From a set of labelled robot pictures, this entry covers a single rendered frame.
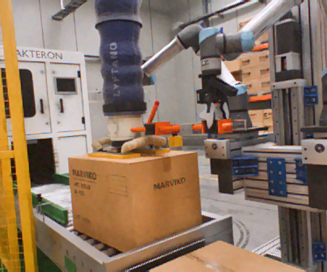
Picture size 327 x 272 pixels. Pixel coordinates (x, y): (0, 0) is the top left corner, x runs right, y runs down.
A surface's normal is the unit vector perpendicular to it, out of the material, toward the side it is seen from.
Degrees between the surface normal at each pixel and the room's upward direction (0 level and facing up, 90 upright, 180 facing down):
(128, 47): 76
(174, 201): 90
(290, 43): 90
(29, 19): 90
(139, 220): 90
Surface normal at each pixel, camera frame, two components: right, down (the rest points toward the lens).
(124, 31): 0.40, 0.25
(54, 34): 0.65, -0.01
